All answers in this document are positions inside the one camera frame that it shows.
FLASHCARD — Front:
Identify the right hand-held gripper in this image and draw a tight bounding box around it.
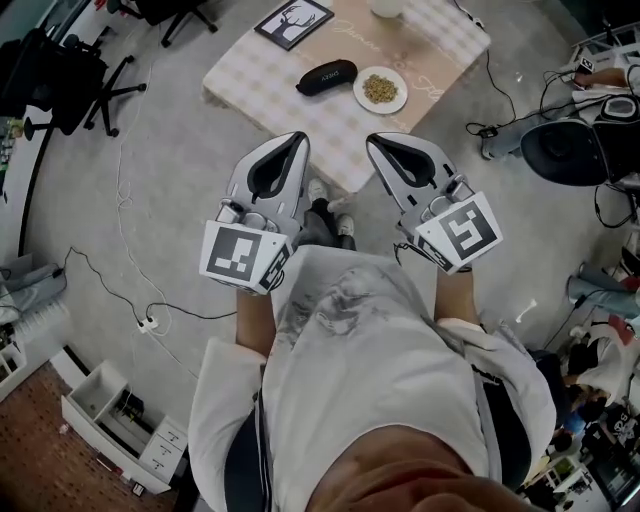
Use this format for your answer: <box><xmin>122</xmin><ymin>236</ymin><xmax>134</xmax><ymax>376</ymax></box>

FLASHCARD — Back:
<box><xmin>365</xmin><ymin>132</ymin><xmax>504</xmax><ymax>276</ymax></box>

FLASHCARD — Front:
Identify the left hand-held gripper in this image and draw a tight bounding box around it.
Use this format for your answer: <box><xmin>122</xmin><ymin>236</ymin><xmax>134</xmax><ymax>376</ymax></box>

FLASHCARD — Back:
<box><xmin>198</xmin><ymin>130</ymin><xmax>310</xmax><ymax>296</ymax></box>

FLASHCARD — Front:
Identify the black glasses case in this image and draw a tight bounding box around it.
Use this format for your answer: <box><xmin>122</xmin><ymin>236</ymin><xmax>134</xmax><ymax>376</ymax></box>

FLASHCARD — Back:
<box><xmin>298</xmin><ymin>59</ymin><xmax>359</xmax><ymax>95</ymax></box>

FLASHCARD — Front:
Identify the person's right forearm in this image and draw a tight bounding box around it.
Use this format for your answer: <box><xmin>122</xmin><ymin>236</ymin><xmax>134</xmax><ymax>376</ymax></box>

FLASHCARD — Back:
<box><xmin>434</xmin><ymin>269</ymin><xmax>482</xmax><ymax>326</ymax></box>

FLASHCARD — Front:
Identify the person's left forearm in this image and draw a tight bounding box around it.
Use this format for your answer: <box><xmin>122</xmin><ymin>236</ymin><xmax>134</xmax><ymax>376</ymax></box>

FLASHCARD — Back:
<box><xmin>235</xmin><ymin>289</ymin><xmax>277</xmax><ymax>359</ymax></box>

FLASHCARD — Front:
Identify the white plate of seeds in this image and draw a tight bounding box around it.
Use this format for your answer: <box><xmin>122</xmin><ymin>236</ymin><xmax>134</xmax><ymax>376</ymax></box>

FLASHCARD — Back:
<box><xmin>352</xmin><ymin>65</ymin><xmax>409</xmax><ymax>114</ymax></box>

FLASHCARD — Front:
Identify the beige checkered tablecloth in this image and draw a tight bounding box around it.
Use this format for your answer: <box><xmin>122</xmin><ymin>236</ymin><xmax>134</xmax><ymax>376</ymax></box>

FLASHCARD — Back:
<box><xmin>202</xmin><ymin>0</ymin><xmax>492</xmax><ymax>194</ymax></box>

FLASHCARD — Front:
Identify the black round chair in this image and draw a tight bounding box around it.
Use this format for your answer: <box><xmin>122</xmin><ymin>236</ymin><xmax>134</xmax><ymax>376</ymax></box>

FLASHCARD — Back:
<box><xmin>519</xmin><ymin>94</ymin><xmax>640</xmax><ymax>186</ymax></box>

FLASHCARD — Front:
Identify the black framed deer picture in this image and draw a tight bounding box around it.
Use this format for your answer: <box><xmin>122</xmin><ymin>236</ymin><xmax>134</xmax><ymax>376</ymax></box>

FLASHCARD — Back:
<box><xmin>253</xmin><ymin>0</ymin><xmax>335</xmax><ymax>51</ymax></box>

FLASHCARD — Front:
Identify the black office chair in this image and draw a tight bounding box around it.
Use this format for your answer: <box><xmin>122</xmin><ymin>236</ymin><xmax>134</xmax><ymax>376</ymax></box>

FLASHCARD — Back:
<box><xmin>107</xmin><ymin>0</ymin><xmax>219</xmax><ymax>49</ymax></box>
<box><xmin>0</xmin><ymin>27</ymin><xmax>148</xmax><ymax>137</ymax></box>

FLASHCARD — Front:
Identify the person's torso in white shirt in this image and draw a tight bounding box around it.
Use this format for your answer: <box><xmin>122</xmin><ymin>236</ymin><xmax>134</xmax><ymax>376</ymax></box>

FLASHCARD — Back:
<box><xmin>187</xmin><ymin>244</ymin><xmax>556</xmax><ymax>512</ymax></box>

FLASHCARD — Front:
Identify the grey bag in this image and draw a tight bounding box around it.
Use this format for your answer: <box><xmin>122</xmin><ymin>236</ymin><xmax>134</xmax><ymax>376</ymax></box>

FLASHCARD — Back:
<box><xmin>0</xmin><ymin>262</ymin><xmax>67</xmax><ymax>306</ymax></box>

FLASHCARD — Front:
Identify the white drawer cabinet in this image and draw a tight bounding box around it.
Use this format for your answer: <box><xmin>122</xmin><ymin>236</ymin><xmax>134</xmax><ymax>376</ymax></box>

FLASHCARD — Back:
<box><xmin>60</xmin><ymin>359</ymin><xmax>189</xmax><ymax>494</ymax></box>

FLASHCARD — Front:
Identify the white cable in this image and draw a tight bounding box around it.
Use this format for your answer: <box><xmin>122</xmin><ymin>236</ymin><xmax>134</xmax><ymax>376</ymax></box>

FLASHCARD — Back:
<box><xmin>115</xmin><ymin>59</ymin><xmax>201</xmax><ymax>381</ymax></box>

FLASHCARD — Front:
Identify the black cable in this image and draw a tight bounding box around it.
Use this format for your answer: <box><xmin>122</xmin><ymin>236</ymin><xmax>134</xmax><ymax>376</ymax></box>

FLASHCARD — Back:
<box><xmin>49</xmin><ymin>245</ymin><xmax>239</xmax><ymax>327</ymax></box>

